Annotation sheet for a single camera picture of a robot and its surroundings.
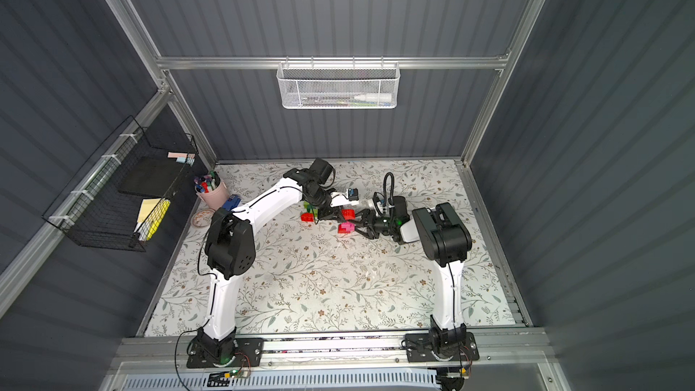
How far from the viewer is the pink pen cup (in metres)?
0.98

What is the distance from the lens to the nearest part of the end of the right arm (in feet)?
2.75

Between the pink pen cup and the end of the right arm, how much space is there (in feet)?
1.75
